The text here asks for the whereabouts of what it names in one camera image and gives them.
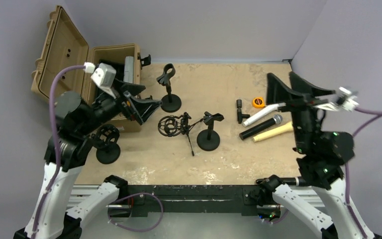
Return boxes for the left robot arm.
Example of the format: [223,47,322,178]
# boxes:
[14,80,162,239]

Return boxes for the black condenser microphone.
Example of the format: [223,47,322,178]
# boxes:
[280,176,310,187]

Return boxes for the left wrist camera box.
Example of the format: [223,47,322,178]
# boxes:
[91,63,116,99]

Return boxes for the black mic clip adapter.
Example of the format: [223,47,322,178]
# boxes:
[236,99,251,124]

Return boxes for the white wireless microphone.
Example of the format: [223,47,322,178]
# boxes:
[241,103,286,127]

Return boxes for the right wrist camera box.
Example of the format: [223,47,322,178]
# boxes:
[315,87,359,112]

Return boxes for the beige handheld microphone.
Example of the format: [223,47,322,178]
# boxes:
[252,122,293,142]

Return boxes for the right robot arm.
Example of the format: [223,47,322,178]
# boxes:
[257,72,379,239]

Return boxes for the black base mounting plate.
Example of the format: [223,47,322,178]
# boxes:
[125,185,274,217]

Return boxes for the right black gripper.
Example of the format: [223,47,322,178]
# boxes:
[265,70,334,153]

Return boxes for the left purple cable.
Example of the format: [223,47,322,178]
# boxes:
[29,62,96,239]

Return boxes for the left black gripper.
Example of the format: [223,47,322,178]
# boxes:
[78,77,161,136]

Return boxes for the black dynamic microphone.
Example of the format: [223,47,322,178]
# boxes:
[239,115,283,140]

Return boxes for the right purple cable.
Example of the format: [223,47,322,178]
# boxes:
[344,106,382,239]

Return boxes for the orange tape measure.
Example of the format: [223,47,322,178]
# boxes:
[252,97,266,109]

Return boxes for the black mic stand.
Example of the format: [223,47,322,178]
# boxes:
[197,112,224,151]
[91,124,121,164]
[156,63,182,113]

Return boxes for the tripod shock mount stand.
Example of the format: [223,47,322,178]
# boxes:
[157,112,203,156]

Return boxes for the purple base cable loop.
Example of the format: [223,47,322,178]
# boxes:
[107,193,164,233]

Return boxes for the tan hard case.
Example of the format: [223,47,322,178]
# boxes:
[31,5,142,134]

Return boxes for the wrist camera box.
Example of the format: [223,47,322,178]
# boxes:
[315,87,359,112]
[91,63,116,99]

